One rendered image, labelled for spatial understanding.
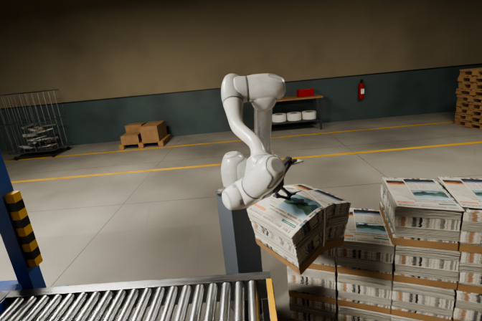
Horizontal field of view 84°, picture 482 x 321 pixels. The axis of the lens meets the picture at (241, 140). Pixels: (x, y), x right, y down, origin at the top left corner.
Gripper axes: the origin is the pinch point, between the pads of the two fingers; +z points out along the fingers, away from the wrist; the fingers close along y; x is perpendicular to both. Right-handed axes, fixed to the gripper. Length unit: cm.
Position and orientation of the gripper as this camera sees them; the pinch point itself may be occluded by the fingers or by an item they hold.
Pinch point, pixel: (298, 175)
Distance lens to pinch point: 129.1
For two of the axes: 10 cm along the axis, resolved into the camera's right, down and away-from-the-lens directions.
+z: 7.9, -1.5, 5.9
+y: 0.2, 9.7, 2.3
